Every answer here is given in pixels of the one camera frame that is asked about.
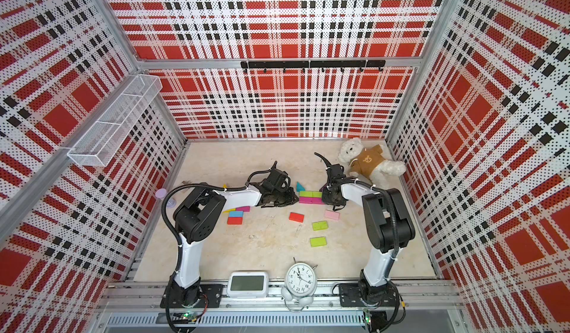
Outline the pink block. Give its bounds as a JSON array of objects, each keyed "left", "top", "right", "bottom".
[{"left": 324, "top": 210, "right": 340, "bottom": 221}]

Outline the red block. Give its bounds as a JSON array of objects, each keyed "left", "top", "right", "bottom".
[
  {"left": 289, "top": 212, "right": 305, "bottom": 223},
  {"left": 227, "top": 217, "right": 243, "bottom": 226}
]

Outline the red block front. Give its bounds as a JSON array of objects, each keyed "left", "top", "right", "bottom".
[{"left": 227, "top": 217, "right": 243, "bottom": 226}]

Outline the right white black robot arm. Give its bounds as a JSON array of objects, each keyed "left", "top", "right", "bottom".
[{"left": 322, "top": 162, "right": 416, "bottom": 306}]

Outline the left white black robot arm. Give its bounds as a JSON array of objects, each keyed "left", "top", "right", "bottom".
[{"left": 160, "top": 167, "right": 299, "bottom": 310}]

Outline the white teddy bear brown shirt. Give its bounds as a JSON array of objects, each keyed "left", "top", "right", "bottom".
[{"left": 338, "top": 138, "right": 406, "bottom": 189}]

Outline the white analog alarm clock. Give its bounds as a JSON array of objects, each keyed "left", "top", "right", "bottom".
[{"left": 281, "top": 259, "right": 318, "bottom": 313}]

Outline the white digital display device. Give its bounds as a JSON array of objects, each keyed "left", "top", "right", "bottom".
[{"left": 227, "top": 271, "right": 270, "bottom": 299}]

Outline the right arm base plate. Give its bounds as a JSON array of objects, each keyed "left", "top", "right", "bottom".
[{"left": 338, "top": 283, "right": 400, "bottom": 308}]

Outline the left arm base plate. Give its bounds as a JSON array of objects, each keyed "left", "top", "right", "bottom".
[{"left": 160, "top": 282, "right": 224, "bottom": 309}]

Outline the black hook rail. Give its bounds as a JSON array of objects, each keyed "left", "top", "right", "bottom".
[{"left": 240, "top": 59, "right": 386, "bottom": 72}]

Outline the white wire mesh basket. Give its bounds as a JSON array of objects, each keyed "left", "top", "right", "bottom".
[{"left": 68, "top": 74, "right": 162, "bottom": 167}]

